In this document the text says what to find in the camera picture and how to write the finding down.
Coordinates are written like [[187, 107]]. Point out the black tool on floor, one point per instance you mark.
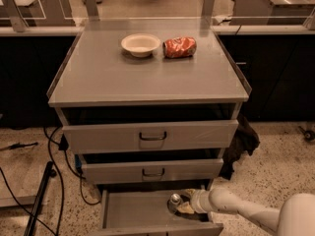
[[18, 145]]

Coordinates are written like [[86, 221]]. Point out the black bar on floor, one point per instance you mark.
[[38, 199]]

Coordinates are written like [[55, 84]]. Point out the middle grey drawer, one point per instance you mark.
[[150, 166]]

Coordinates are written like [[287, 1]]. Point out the grey drawer cabinet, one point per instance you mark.
[[99, 72]]

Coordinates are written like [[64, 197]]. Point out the caster wheel on floor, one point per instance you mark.
[[309, 135]]

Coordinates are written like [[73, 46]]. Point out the grey drawer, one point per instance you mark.
[[150, 166], [93, 129], [142, 210]]

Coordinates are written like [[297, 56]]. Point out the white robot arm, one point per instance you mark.
[[296, 217]]

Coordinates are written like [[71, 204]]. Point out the silver redbull can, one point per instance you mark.
[[174, 202]]

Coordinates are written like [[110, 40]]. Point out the bottom grey drawer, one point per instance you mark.
[[142, 210]]

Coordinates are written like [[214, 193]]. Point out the white paper bowl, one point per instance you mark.
[[140, 45]]

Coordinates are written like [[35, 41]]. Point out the top grey drawer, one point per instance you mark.
[[93, 129]]

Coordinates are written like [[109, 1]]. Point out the dark cloth on cabinet side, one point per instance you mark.
[[244, 139]]

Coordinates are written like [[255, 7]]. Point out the crushed orange soda can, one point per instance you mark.
[[179, 47]]

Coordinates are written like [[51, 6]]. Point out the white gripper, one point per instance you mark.
[[197, 201]]

